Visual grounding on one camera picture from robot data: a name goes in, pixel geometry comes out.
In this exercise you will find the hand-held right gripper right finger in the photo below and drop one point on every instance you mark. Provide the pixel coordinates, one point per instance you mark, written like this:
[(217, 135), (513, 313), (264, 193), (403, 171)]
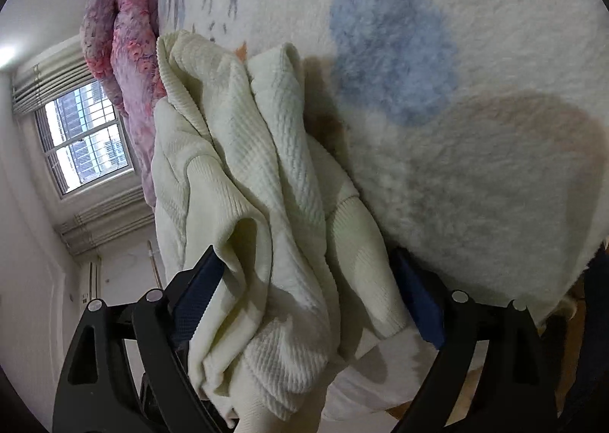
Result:
[(423, 309)]

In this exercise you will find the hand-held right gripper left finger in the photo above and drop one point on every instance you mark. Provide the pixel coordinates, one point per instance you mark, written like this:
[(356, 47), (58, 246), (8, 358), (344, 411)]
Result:
[(195, 299)]

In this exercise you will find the cream white button jacket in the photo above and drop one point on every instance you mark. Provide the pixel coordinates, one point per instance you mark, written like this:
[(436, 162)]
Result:
[(266, 176)]

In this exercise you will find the beige striped curtain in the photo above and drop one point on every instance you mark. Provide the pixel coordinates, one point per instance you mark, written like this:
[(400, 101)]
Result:
[(104, 221), (52, 80)]

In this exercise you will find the bed with floral sheet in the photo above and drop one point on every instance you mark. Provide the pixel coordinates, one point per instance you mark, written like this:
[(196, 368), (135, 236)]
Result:
[(476, 176)]

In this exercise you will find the person's dark clothing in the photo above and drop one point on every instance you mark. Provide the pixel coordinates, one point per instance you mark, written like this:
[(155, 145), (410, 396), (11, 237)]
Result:
[(594, 342)]

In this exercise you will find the window with security bars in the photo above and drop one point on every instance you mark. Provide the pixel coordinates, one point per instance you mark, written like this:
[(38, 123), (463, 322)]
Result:
[(85, 142)]

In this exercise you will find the purple floral quilt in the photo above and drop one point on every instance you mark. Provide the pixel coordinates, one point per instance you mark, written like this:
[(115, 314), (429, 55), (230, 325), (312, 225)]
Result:
[(133, 33)]

